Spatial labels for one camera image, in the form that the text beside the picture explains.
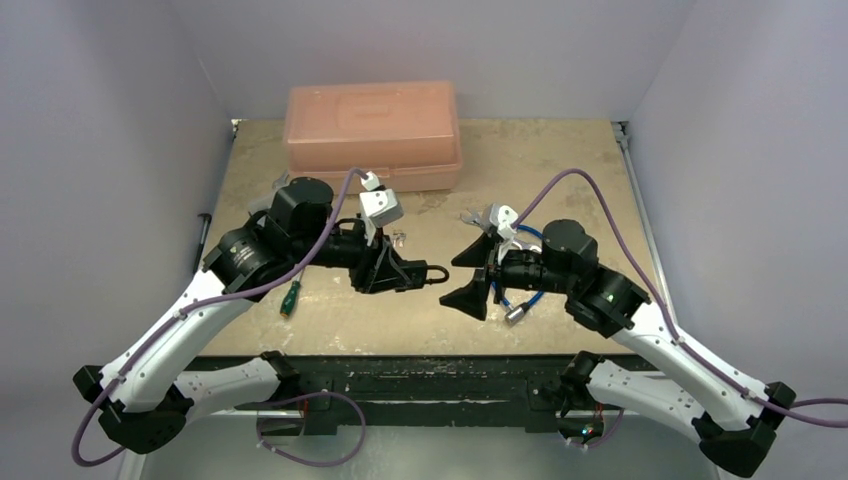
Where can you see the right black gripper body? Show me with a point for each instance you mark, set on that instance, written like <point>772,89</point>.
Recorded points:
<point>493,270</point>

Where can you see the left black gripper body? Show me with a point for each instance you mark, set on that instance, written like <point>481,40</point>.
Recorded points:
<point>347,247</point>

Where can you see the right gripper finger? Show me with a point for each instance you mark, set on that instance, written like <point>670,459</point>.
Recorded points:
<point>477,253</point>
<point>470,299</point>

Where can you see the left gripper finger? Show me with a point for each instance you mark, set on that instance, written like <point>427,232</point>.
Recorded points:
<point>409,274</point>
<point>377,271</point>

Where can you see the small silver keys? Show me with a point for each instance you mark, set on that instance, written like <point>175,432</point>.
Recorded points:
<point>398,239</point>

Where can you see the blue cable lock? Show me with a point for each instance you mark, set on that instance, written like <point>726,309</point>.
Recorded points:
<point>514,312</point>

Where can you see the black padlock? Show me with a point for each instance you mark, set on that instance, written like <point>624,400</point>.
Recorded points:
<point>436,274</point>

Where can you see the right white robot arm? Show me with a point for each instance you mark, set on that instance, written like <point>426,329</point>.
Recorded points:
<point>729,414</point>

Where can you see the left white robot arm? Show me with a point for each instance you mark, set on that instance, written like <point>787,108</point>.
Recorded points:
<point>147,395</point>

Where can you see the silver open-end wrench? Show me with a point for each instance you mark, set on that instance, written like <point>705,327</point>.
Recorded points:
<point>472,218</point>

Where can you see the clear plastic parts box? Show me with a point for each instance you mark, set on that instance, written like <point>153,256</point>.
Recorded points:
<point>265,201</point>

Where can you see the orange plastic toolbox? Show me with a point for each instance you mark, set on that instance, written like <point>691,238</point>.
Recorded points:
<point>407,133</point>

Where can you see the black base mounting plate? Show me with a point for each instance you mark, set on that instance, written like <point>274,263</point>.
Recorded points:
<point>521,391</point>

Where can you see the black tool beside table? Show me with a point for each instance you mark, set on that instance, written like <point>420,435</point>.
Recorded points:
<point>206,219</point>

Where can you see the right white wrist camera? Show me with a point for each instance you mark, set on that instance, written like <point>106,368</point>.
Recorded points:
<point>497,222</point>

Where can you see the green-handled screwdriver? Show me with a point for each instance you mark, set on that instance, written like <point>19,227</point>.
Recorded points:
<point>290,299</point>

